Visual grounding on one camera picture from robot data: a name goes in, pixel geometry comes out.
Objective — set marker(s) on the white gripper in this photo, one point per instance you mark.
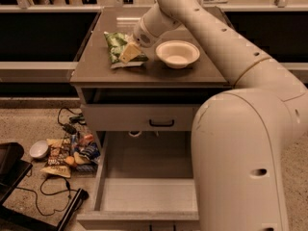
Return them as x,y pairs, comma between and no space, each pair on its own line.
143,35

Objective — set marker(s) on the green jalapeno chip bag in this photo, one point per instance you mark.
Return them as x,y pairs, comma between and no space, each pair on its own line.
116,43

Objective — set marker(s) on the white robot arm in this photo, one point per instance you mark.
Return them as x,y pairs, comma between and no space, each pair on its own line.
237,135

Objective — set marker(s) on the grey drawer cabinet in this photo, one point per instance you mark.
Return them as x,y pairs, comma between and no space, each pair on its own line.
151,83

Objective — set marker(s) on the closed grey upper drawer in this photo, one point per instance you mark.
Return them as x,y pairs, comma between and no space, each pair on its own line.
138,117

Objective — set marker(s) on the blue snack bag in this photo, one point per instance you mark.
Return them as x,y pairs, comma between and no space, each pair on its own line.
87,159

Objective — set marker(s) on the brown snack bag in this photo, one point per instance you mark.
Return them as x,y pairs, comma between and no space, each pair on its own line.
58,151

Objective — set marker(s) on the open grey lower drawer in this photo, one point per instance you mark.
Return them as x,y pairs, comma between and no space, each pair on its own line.
143,184

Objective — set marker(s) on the white paper bowl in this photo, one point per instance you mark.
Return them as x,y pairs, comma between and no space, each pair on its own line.
177,54

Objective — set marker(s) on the black power adapter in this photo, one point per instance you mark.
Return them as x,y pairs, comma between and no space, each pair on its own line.
69,129

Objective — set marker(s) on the orange fruit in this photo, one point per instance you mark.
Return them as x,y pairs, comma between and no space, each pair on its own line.
70,161

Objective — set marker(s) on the small white floor bowl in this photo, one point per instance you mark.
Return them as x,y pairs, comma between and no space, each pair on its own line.
39,150

